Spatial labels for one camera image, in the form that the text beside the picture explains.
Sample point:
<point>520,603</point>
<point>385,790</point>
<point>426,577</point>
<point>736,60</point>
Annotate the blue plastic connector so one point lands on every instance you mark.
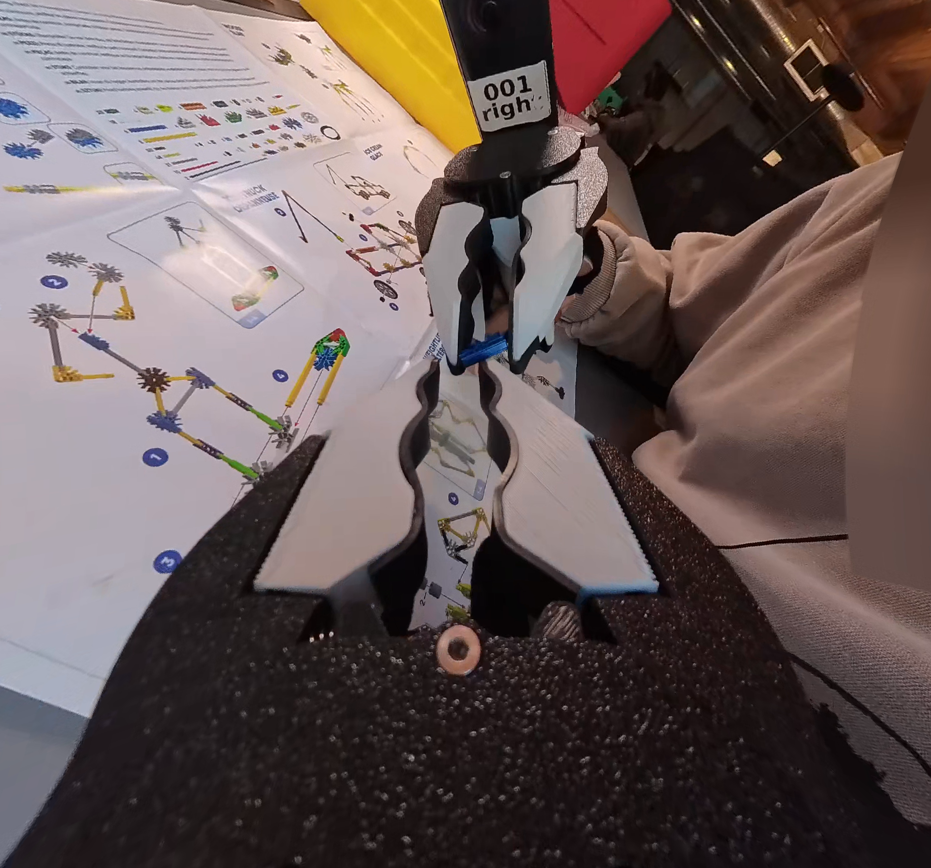
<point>488,350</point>

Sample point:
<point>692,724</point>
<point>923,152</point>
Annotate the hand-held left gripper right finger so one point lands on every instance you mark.
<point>575,512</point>

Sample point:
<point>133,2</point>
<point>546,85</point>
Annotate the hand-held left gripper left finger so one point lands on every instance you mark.
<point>342,512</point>

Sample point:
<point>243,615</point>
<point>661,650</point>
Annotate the red plastic bin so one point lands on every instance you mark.
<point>611,10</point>

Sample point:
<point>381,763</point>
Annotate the person's right forearm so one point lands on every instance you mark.
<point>698,315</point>

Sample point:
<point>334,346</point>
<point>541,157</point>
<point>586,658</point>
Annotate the white instruction sheet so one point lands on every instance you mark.
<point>88,519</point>

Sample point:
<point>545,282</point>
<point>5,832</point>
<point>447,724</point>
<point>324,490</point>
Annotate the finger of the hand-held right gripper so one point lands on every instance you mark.
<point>550,257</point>
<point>448,265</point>

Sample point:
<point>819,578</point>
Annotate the yellow plastic bin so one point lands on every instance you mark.
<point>378,24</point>

